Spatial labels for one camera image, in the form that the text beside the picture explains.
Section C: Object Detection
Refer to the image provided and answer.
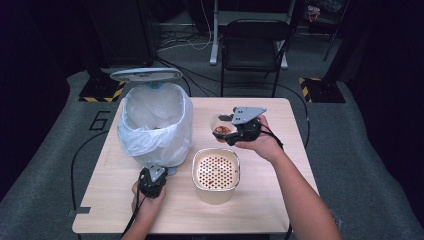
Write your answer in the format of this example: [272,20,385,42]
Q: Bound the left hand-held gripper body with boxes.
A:
[137,164,169,200]

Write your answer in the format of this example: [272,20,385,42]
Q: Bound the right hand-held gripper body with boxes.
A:
[224,106,268,147]

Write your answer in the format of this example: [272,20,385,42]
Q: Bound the small clear plastic cup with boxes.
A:
[209,113,235,143]

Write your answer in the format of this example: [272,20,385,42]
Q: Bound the white plastic trash bag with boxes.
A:
[116,82,195,168]

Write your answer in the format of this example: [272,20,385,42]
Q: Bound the grey pedal trash bin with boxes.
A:
[109,67,194,177]

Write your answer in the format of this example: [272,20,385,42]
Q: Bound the person's left hand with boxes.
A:
[131,181,167,216]

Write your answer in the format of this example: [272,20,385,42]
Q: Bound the person's right hand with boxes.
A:
[234,114,285,163]

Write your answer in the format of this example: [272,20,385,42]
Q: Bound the black folding chair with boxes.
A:
[208,0,290,71]
[219,18,295,99]

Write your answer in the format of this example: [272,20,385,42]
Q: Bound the grey tape piece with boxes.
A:
[67,206,92,218]

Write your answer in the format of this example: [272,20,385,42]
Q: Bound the black stand with striped base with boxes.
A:
[297,0,352,104]
[78,0,126,104]

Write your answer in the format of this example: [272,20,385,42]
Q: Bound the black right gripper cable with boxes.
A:
[259,123,285,150]

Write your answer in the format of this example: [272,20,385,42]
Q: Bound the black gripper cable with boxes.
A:
[119,194,148,240]
[259,123,285,150]

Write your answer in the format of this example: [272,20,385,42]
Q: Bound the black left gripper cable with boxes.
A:
[119,194,148,240]

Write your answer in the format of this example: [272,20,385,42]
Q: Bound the black floor cable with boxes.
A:
[70,130,110,212]
[155,56,222,98]
[275,83,311,149]

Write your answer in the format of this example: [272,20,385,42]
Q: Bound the white floor cable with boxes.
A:
[156,0,213,53]

